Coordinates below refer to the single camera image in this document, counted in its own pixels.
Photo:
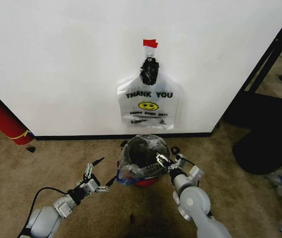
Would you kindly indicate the red tape strip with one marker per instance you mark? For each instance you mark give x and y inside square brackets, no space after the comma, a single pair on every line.
[150,43]

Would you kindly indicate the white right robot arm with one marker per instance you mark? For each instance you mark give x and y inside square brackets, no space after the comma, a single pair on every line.
[193,198]

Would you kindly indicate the black baseboard strip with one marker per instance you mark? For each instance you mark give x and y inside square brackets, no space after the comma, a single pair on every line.
[106,136]

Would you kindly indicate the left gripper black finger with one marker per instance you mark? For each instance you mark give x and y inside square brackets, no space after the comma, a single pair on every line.
[88,171]
[111,182]

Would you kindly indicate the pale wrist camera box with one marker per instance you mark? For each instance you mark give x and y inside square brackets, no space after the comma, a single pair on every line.
[91,187]

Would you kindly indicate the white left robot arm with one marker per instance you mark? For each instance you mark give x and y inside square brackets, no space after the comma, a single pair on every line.
[44,220]

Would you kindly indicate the yellow extinguisher tie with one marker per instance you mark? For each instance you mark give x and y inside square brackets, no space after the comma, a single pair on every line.
[25,134]

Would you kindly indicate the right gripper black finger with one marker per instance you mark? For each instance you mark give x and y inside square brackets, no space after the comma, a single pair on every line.
[162,161]
[181,161]

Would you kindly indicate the black metal shelf frame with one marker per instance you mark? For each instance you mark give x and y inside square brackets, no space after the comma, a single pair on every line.
[260,74]

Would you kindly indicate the clear plastic bin liner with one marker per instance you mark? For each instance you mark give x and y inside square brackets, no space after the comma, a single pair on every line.
[131,172]

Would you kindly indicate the white thank you plastic bag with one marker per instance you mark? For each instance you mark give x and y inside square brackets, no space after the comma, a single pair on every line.
[148,104]

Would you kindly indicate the clear wall hook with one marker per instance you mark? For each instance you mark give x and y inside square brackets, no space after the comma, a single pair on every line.
[150,52]

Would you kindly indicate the small black plastic scrap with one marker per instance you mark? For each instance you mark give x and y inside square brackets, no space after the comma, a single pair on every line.
[123,144]
[30,149]
[175,150]
[132,218]

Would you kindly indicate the small round trash bin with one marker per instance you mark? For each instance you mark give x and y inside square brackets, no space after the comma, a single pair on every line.
[141,151]

